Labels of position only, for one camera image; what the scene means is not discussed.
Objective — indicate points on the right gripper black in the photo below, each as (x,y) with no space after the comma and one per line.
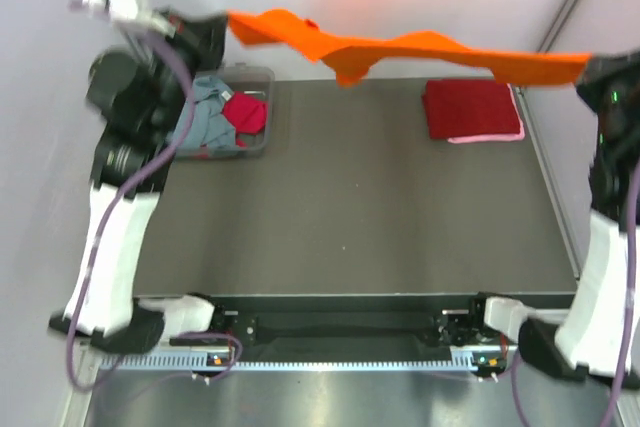
(602,65)

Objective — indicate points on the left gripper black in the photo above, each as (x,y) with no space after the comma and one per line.
(206,37)

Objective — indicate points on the orange t shirt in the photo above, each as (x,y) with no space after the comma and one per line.
(351,58)

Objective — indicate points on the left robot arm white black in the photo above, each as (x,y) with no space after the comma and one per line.
(148,110)

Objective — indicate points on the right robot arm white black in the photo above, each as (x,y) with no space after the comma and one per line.
(594,339)

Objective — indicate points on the clear grey plastic bin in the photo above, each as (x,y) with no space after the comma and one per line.
(254,81)

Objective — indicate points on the grey blue t shirt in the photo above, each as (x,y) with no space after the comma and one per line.
(210,128)

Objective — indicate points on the magenta t shirt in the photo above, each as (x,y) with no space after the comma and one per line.
(247,114)

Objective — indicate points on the folded pink t shirt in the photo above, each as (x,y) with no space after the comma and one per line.
(487,112)

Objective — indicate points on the folded dark red t shirt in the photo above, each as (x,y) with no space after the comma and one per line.
(439,100)

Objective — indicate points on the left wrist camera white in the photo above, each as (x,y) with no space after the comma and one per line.
(131,15)

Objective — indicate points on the right corner aluminium post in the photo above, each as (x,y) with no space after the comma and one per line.
(570,2)

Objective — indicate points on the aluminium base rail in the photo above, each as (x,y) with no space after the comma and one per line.
(343,328)

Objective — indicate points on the grey slotted cable duct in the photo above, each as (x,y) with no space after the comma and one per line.
(170,360)

